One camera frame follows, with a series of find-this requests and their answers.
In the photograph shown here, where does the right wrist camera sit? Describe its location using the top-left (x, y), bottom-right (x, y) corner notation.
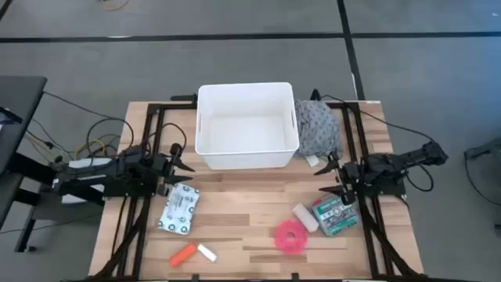
top-left (339, 186), bottom-right (356, 207)

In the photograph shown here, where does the white power supply box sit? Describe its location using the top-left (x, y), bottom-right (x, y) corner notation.
top-left (61, 157), bottom-right (113, 205)

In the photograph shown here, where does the black desk cable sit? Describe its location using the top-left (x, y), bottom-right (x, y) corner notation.
top-left (41, 90), bottom-right (135, 156)

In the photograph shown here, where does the black left wrist camera cable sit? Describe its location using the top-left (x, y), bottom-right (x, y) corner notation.
top-left (150, 122), bottom-right (189, 157)

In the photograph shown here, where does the yellow floor cable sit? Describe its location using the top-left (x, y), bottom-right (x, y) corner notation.
top-left (99, 0), bottom-right (131, 12)

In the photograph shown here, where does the black stand with cable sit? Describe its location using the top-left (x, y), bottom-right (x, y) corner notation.
top-left (463, 136), bottom-right (501, 236)

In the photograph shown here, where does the small white tube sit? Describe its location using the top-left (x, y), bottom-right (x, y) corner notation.
top-left (196, 243), bottom-right (218, 263)

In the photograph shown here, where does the green first aid kit box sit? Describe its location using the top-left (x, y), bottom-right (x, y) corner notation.
top-left (312, 193), bottom-right (360, 237)

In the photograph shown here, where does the grey patterned cloth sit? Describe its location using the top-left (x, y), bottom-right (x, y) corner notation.
top-left (293, 98), bottom-right (344, 168)

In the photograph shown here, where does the pink ring toy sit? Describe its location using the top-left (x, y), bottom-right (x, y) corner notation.
top-left (273, 219), bottom-right (308, 256)

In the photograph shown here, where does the white perforated plastic basket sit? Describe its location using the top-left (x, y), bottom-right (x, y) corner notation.
top-left (194, 81), bottom-right (301, 171)

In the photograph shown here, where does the white teal-printed supply pouch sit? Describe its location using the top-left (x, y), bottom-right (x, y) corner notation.
top-left (157, 183), bottom-right (201, 236)

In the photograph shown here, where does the black metal table frame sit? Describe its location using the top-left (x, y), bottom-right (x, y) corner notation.
top-left (88, 89), bottom-right (426, 282)

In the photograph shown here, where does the black desk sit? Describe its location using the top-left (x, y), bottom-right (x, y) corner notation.
top-left (0, 75), bottom-right (106, 254)

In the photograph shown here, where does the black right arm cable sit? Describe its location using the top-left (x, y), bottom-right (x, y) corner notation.
top-left (319, 93), bottom-right (438, 145)

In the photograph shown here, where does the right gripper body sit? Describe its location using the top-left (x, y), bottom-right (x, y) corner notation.
top-left (337, 162), bottom-right (367, 195)

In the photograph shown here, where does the yellow coiled cable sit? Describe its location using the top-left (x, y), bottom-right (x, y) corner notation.
top-left (74, 138), bottom-right (107, 160)

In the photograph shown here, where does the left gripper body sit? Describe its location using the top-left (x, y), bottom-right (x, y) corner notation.
top-left (150, 153), bottom-right (175, 187)

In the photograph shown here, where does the beige eraser block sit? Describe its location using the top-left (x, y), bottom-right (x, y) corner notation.
top-left (292, 202), bottom-right (320, 233)

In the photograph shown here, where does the orange tube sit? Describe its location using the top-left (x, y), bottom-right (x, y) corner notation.
top-left (168, 242), bottom-right (198, 269)

